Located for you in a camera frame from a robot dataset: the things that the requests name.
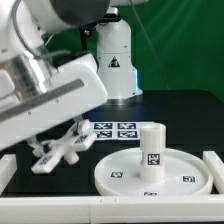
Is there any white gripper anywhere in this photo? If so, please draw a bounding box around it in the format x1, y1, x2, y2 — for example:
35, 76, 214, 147
0, 54, 108, 158

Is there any white round table top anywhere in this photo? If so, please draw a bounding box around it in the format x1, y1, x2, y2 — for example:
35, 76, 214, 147
94, 148, 213, 196

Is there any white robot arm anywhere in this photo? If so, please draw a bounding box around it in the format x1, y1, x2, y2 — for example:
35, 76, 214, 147
0, 0, 110, 151

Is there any white marker tag board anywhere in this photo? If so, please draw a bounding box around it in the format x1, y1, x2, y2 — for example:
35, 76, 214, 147
84, 121, 149, 141

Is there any white left fence block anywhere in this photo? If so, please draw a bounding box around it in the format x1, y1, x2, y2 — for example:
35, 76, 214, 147
0, 154, 17, 195

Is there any white fence block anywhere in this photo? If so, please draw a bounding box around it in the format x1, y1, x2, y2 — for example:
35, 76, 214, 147
203, 151, 224, 194
0, 154, 17, 195

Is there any white right fence block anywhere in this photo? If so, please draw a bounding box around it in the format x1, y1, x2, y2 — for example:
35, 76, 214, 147
203, 151, 224, 194

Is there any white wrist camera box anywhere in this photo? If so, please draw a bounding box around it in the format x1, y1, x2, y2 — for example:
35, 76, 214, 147
0, 69, 15, 100

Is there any white front fence rail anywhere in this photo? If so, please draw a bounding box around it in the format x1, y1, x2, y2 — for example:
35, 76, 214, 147
0, 195, 224, 224

